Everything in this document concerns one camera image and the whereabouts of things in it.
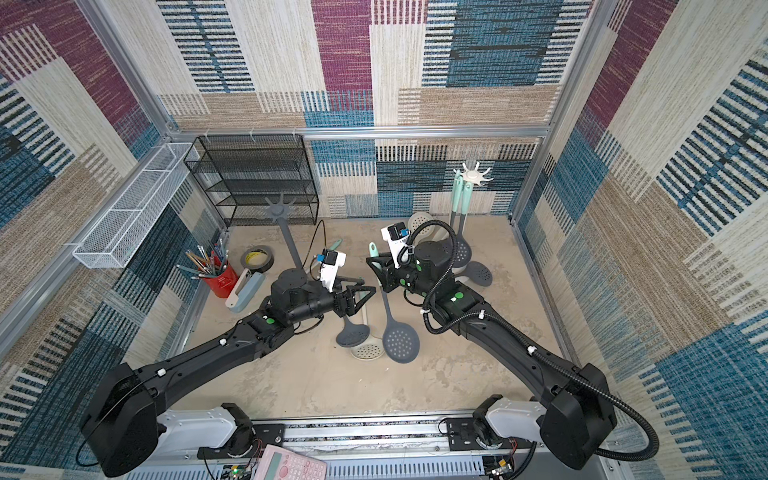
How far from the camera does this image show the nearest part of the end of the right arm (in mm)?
639

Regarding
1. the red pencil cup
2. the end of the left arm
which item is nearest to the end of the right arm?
the end of the left arm

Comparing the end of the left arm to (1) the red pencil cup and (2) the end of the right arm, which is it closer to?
(2) the end of the right arm

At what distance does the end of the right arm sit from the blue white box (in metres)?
0.56

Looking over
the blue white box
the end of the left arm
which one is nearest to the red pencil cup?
the blue white box

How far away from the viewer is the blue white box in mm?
960
